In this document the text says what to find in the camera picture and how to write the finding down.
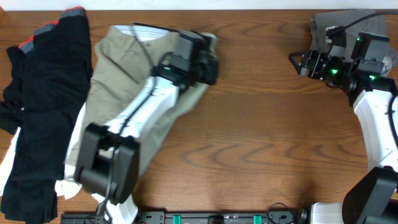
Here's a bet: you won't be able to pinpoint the black garment with red-grey trim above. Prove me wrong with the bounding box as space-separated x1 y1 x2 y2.
1 7 93 223

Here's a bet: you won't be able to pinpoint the folded grey shorts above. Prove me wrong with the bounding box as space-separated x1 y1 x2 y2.
310 9 398 75

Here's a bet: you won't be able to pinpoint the white garment under pile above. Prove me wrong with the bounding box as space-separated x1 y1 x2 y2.
1 103 86 200

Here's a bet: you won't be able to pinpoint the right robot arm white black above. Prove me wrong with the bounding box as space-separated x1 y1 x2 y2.
289 49 397 224

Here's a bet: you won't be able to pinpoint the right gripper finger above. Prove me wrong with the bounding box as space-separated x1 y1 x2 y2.
289 50 307 60
289 57 302 75

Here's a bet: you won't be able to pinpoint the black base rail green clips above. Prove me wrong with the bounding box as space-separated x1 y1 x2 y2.
60 210 307 224

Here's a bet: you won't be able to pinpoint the khaki shorts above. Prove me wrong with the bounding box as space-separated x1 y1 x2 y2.
64 24 218 178

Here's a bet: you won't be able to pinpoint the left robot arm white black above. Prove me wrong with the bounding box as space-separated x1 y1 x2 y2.
67 27 218 223

